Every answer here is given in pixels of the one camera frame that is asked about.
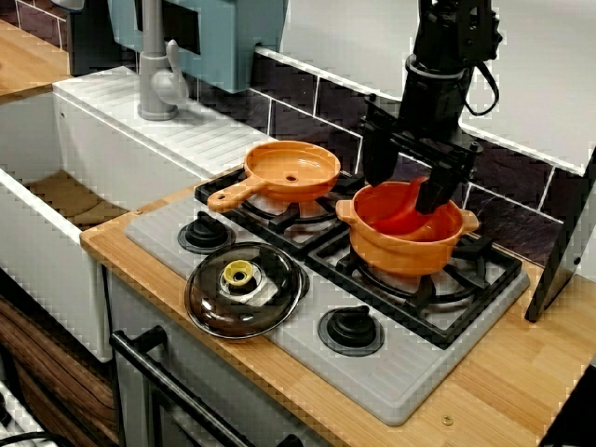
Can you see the white toy sink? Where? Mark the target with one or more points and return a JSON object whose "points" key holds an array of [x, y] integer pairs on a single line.
{"points": [[116, 153]]}

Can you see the grey toy stove plate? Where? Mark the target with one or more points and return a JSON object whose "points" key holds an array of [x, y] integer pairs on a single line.
{"points": [[396, 386]]}

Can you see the teal toy cabinet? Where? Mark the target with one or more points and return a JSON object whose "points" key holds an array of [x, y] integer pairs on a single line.
{"points": [[223, 46]]}

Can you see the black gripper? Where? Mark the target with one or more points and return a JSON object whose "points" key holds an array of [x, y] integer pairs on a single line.
{"points": [[433, 112]]}

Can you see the orange toy pot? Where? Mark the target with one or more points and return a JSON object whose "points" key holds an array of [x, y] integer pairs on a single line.
{"points": [[400, 258]]}

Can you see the orange toy frying pan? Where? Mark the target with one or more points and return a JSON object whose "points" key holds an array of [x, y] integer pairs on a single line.
{"points": [[279, 191]]}

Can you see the white toy oven cabinet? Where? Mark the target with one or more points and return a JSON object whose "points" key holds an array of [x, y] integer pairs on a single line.
{"points": [[205, 368]]}

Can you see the grey toy faucet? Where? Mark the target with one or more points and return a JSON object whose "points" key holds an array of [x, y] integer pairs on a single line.
{"points": [[153, 70]]}

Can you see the black burner grate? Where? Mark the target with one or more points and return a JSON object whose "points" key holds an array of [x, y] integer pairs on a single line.
{"points": [[475, 246], [284, 222]]}

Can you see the black upright panel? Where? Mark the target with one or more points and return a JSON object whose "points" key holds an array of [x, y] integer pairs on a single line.
{"points": [[90, 42]]}

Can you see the black side panel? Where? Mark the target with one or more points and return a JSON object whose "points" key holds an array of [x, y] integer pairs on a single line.
{"points": [[559, 261]]}

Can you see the red toy pepper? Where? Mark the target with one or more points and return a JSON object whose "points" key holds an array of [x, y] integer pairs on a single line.
{"points": [[396, 212]]}

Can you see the glass lid with yellow knob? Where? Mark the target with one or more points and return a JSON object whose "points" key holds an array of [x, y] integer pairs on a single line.
{"points": [[219, 316]]}

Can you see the dark tiled backsplash panel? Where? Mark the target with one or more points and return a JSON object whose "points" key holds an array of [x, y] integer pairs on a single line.
{"points": [[316, 102]]}

